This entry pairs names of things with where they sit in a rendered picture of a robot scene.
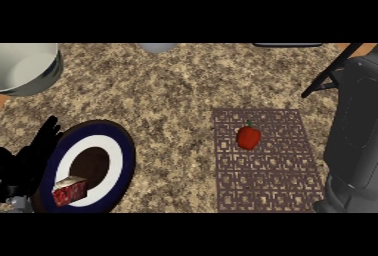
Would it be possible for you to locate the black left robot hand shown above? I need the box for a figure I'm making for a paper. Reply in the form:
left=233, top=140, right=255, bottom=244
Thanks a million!
left=0, top=114, right=66, bottom=204

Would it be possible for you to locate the brown patterned placemat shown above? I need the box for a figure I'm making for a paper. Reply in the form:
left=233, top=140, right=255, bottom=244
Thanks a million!
left=209, top=107, right=326, bottom=214

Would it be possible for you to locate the navy white brown plate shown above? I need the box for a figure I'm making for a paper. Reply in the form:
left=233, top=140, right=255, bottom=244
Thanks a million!
left=30, top=119, right=137, bottom=214

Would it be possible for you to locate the silver metal pot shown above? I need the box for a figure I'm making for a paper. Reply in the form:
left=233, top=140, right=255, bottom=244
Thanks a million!
left=0, top=42, right=64, bottom=98

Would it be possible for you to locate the pale grey rounded object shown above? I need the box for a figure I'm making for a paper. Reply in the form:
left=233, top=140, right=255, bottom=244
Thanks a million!
left=135, top=42, right=180, bottom=55

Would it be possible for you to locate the dark flat appliance edge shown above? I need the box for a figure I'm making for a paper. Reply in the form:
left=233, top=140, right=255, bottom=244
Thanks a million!
left=250, top=42, right=324, bottom=48

